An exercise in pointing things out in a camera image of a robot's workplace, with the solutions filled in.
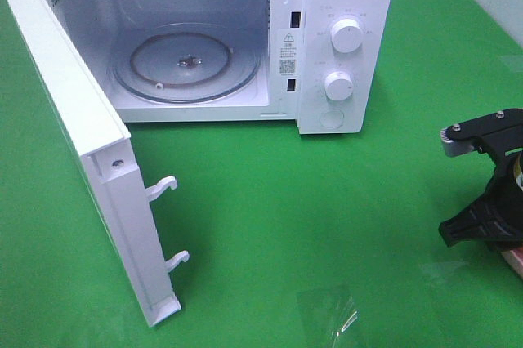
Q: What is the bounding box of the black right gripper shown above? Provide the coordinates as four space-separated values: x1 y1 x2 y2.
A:
439 143 522 252

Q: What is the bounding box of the pink round plate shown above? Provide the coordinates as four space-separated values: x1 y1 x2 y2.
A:
502 248 523 278

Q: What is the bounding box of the round white door button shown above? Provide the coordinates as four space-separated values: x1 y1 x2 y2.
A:
320 109 344 129

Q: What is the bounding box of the white microwave knob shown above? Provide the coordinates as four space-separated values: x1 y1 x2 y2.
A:
324 71 354 101
330 17 364 54

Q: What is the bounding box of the white microwave door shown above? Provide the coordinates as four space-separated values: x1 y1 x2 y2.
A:
7 0 190 326

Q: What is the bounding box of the white microwave oven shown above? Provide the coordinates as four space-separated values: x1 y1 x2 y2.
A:
47 0 390 134

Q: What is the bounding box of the glass microwave turntable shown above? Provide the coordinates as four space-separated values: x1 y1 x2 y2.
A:
113 23 268 104

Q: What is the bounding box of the black wrist camera mount plate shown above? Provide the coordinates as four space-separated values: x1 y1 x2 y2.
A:
440 108 522 163

